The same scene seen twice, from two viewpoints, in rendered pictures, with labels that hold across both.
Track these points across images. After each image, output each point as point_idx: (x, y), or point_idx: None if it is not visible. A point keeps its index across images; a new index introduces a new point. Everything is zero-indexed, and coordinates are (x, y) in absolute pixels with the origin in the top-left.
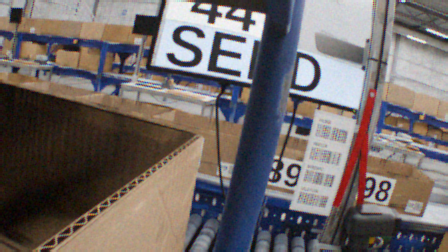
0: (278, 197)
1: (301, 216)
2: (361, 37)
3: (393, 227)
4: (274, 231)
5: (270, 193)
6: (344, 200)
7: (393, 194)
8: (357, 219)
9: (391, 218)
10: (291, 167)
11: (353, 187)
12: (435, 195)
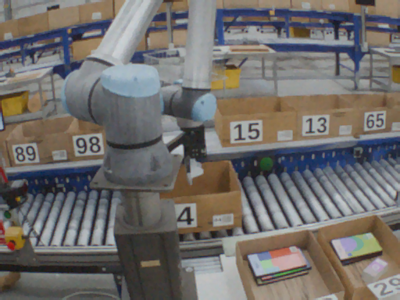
0: (26, 170)
1: (46, 178)
2: None
3: (19, 191)
4: (37, 192)
5: (21, 169)
6: (0, 181)
7: (105, 144)
8: (0, 191)
9: (15, 187)
10: (27, 148)
11: (0, 174)
12: None
